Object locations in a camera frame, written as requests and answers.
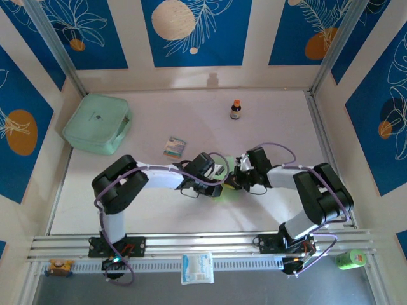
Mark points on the light green paper sheet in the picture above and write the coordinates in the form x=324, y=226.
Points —
x=229, y=162

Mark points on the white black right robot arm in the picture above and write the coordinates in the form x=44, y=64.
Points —
x=283, y=178

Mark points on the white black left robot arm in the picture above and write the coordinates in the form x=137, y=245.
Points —
x=162, y=178

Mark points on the small printed sachet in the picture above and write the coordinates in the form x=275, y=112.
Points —
x=175, y=147

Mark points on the brown bottle orange cap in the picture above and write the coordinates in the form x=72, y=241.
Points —
x=235, y=111

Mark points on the white wipes packet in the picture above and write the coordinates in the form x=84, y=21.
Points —
x=197, y=268

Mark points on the mint green zip pouch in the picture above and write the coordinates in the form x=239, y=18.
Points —
x=95, y=120

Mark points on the green can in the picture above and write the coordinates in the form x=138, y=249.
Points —
x=348, y=260

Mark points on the small orange yellow toy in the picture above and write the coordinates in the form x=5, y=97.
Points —
x=58, y=267

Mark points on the aluminium mounting rail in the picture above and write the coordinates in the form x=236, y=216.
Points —
x=197, y=241

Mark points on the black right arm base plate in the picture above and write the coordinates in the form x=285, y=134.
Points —
x=268, y=244

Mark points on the aluminium side rail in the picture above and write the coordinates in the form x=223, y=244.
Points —
x=324, y=143

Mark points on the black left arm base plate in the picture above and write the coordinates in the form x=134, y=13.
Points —
x=136, y=246

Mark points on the aluminium frame post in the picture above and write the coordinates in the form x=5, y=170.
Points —
x=337, y=47
x=57, y=47

